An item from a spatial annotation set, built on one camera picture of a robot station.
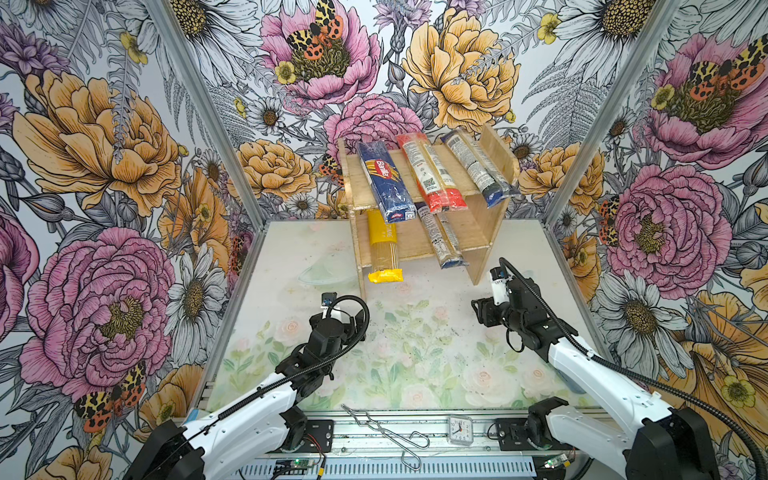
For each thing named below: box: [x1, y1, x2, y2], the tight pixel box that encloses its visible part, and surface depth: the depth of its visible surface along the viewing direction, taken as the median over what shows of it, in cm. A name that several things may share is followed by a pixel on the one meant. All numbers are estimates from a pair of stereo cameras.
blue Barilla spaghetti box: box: [357, 141, 417, 224], surface depth 67 cm
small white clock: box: [447, 416, 474, 445], surface depth 75 cm
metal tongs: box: [340, 404, 430, 471], surface depth 76 cm
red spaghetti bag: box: [396, 132, 469, 214], surface depth 70 cm
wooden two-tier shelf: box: [337, 125, 520, 299], surface depth 75 cm
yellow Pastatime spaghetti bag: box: [367, 209, 404, 284], surface depth 81 cm
